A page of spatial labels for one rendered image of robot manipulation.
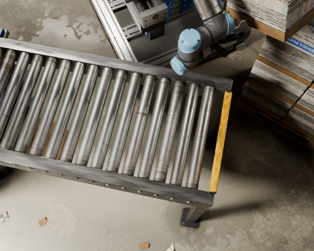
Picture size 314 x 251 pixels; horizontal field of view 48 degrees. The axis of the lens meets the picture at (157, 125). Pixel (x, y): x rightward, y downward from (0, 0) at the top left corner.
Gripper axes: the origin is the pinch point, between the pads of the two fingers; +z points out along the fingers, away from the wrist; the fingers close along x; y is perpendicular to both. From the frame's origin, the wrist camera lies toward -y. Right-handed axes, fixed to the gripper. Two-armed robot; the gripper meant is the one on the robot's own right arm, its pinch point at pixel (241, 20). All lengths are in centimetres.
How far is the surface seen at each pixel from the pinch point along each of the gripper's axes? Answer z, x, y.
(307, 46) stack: 21.6, -16.1, -21.7
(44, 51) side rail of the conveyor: -66, 57, 3
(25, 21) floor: -52, 167, -41
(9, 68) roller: -82, 61, 3
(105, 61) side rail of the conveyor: -48, 36, -5
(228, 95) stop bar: -20.4, -10.0, -20.2
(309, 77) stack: 21.0, -19.4, -39.6
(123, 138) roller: -65, 5, -17
